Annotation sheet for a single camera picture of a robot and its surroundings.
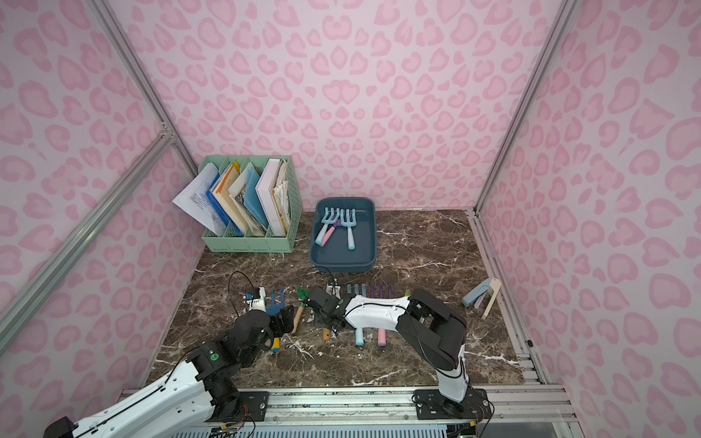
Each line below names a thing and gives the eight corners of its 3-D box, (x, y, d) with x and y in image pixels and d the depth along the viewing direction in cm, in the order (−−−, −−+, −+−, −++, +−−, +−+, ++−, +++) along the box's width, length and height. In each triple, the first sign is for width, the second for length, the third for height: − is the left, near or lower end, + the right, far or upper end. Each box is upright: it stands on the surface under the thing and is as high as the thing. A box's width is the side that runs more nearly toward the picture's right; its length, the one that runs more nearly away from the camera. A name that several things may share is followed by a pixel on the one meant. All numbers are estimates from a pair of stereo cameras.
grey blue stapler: (459, 305, 94) (463, 300, 91) (476, 275, 101) (480, 269, 98) (483, 319, 91) (487, 314, 88) (498, 287, 98) (502, 281, 95)
